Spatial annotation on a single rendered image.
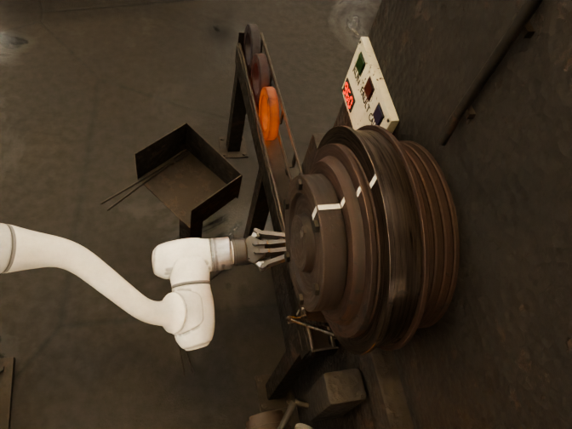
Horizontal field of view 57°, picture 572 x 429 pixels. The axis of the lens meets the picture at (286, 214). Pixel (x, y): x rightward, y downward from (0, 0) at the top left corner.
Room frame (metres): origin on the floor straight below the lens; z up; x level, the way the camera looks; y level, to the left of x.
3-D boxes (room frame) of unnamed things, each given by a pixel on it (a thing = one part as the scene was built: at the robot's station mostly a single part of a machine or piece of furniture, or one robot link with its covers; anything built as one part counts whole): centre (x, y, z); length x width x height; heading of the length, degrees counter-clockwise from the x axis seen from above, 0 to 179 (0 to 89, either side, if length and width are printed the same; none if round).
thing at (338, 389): (0.39, -0.27, 0.68); 0.11 x 0.08 x 0.24; 117
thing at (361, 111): (0.95, -0.10, 1.15); 0.26 x 0.02 x 0.18; 27
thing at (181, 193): (0.90, 0.33, 0.36); 0.26 x 0.20 x 0.72; 62
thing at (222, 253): (0.64, 0.13, 0.75); 0.09 x 0.06 x 0.09; 27
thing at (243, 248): (0.67, 0.07, 0.76); 0.09 x 0.08 x 0.07; 117
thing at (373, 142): (0.59, -0.15, 1.11); 0.47 x 0.06 x 0.47; 27
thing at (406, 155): (0.63, -0.23, 1.11); 0.47 x 0.10 x 0.47; 27
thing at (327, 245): (0.55, -0.07, 1.11); 0.28 x 0.06 x 0.28; 27
